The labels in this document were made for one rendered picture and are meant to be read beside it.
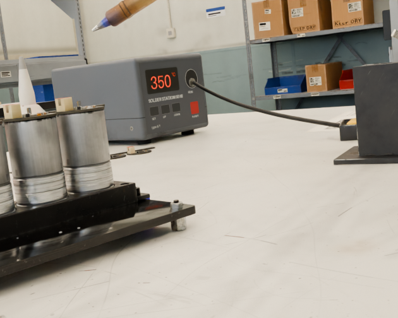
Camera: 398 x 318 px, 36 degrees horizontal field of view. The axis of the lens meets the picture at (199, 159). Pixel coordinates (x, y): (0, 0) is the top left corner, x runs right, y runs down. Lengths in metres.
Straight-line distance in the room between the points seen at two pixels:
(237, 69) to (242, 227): 5.22
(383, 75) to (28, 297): 0.29
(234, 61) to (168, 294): 5.31
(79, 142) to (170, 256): 0.08
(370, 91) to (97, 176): 0.21
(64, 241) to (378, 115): 0.25
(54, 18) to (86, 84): 5.67
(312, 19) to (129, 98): 4.08
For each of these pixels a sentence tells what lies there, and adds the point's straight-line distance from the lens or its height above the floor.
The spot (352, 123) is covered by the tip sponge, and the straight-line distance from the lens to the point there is 0.56.
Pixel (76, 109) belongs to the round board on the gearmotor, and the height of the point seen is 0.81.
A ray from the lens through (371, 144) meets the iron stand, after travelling 0.44.
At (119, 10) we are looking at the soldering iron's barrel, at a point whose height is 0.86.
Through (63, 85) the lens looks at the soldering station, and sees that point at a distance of 0.76.
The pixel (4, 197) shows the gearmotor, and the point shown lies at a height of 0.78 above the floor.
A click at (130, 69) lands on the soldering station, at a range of 0.67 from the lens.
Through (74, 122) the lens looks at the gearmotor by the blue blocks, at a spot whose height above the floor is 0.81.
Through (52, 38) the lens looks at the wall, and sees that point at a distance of 6.33.
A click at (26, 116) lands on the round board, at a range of 0.30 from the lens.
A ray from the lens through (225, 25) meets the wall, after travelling 5.56.
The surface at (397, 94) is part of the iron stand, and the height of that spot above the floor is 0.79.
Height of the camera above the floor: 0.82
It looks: 8 degrees down
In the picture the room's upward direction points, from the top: 6 degrees counter-clockwise
